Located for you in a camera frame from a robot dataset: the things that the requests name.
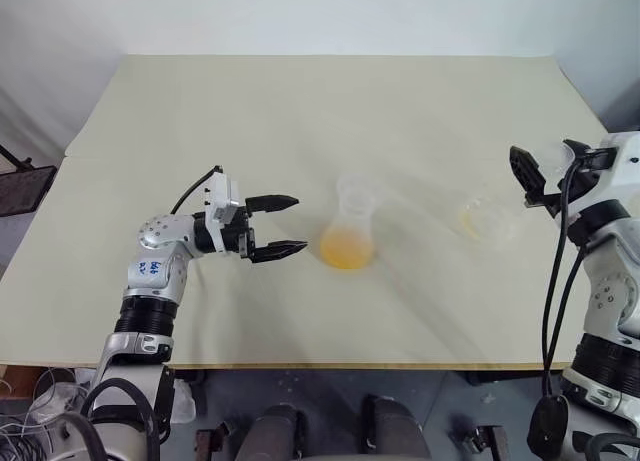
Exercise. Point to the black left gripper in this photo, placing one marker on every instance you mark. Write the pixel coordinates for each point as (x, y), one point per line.
(235, 236)

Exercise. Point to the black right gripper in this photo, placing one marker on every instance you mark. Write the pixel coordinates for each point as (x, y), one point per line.
(580, 181)

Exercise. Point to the small clear glass flask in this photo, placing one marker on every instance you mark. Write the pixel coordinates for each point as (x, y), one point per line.
(347, 251)

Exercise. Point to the large clear glass flask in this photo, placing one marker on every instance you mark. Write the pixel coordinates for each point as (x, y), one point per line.
(487, 221)

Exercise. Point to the clear plastic bag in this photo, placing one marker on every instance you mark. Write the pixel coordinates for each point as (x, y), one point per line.
(184, 403)

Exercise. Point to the dark rounded shape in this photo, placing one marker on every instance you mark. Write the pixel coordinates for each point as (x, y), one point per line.
(395, 428)
(270, 433)

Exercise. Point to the black mesh stand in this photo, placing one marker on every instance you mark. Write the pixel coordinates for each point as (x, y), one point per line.
(25, 188)

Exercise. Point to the brown box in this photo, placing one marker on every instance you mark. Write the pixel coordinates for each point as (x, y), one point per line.
(17, 386)

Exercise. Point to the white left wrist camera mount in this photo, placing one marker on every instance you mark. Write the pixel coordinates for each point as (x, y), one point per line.
(220, 196)

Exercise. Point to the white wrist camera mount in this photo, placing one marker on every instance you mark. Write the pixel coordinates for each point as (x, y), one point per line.
(627, 181)
(220, 196)

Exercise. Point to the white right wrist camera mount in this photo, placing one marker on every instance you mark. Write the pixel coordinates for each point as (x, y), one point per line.
(627, 181)

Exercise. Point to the rusty metal bracket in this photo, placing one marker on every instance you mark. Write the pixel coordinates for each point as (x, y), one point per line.
(207, 443)
(480, 443)

